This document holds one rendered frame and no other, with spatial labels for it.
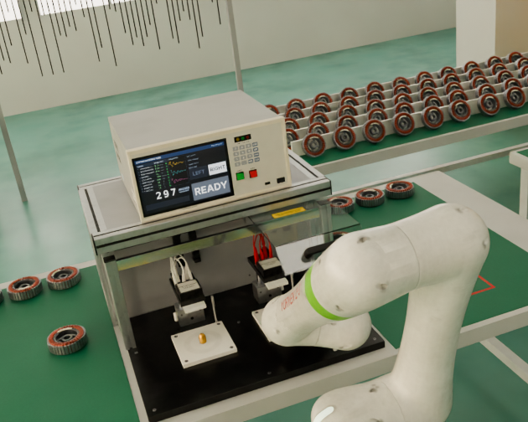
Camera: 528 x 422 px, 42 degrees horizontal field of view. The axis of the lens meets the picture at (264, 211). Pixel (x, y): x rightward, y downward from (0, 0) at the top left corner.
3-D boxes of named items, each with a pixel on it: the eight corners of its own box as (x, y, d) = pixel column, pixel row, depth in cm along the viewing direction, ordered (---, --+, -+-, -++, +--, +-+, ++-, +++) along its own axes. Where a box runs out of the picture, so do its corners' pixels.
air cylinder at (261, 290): (282, 297, 207) (280, 281, 205) (259, 304, 205) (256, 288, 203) (276, 290, 212) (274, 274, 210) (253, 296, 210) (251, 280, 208)
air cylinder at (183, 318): (205, 320, 201) (202, 304, 199) (180, 327, 199) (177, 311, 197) (201, 311, 206) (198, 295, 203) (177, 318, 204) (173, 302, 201)
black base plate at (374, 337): (385, 347, 183) (385, 340, 182) (149, 424, 166) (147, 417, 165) (314, 270, 224) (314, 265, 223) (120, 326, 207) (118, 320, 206)
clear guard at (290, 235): (370, 252, 178) (370, 231, 175) (285, 276, 172) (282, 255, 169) (320, 208, 206) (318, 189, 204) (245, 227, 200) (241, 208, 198)
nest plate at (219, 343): (237, 352, 185) (236, 347, 185) (183, 368, 181) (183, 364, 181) (222, 324, 198) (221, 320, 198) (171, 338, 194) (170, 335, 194)
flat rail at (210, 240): (325, 216, 199) (324, 207, 198) (112, 272, 183) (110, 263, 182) (323, 214, 200) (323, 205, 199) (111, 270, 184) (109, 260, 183)
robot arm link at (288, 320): (369, 322, 116) (367, 259, 120) (304, 318, 114) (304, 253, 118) (306, 352, 150) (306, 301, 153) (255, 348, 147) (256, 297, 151)
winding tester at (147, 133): (292, 186, 196) (284, 116, 187) (142, 223, 184) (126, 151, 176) (249, 148, 230) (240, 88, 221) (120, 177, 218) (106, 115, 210)
